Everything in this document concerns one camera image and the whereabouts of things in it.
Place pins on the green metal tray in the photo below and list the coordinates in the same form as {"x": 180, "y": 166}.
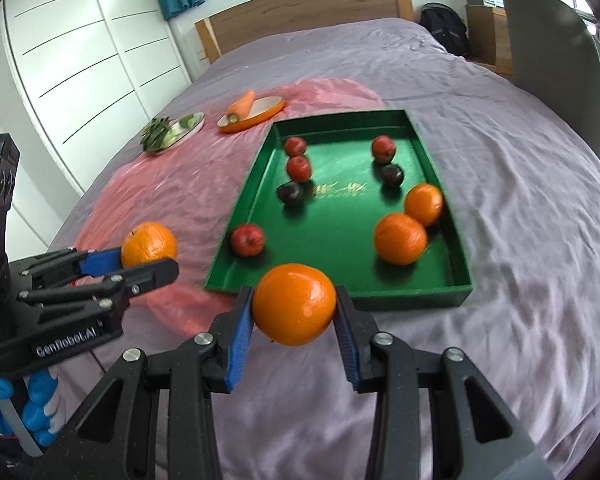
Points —
{"x": 332, "y": 229}

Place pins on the white wardrobe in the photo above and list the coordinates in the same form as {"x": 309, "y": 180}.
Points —
{"x": 78, "y": 79}

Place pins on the red apple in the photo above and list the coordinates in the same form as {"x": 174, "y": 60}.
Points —
{"x": 299, "y": 169}
{"x": 248, "y": 240}
{"x": 295, "y": 146}
{"x": 383, "y": 149}

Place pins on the black backpack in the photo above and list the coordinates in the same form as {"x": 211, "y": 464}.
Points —
{"x": 446, "y": 26}

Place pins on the dark plum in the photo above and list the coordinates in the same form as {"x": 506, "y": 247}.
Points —
{"x": 392, "y": 175}
{"x": 290, "y": 193}

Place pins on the pink plastic sheet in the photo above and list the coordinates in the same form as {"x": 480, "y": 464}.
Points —
{"x": 191, "y": 189}

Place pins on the orange rimmed white dish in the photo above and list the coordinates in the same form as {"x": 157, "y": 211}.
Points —
{"x": 262, "y": 110}

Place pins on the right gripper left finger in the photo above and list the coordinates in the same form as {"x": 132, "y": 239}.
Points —
{"x": 113, "y": 434}

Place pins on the orange carrot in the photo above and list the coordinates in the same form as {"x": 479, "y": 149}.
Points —
{"x": 241, "y": 108}

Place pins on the purple bed cover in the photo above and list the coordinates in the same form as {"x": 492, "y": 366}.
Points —
{"x": 456, "y": 207}

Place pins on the wooden headboard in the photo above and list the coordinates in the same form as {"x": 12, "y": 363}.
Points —
{"x": 232, "y": 28}

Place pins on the blue white gloved hand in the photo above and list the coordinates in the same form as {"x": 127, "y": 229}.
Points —
{"x": 39, "y": 404}

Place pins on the wooden drawer cabinet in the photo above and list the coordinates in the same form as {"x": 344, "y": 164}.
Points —
{"x": 489, "y": 38}

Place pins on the green leafy bok choy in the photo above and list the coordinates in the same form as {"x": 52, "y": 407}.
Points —
{"x": 146, "y": 134}

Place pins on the patterned grey plate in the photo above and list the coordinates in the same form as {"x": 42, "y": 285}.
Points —
{"x": 169, "y": 132}

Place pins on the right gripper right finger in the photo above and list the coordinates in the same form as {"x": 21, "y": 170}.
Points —
{"x": 474, "y": 434}

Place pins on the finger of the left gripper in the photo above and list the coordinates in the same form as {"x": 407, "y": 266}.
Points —
{"x": 112, "y": 293}
{"x": 63, "y": 267}

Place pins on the grey chair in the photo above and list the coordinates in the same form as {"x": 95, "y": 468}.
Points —
{"x": 555, "y": 58}

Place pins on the large orange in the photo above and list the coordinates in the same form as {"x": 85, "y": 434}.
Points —
{"x": 148, "y": 242}

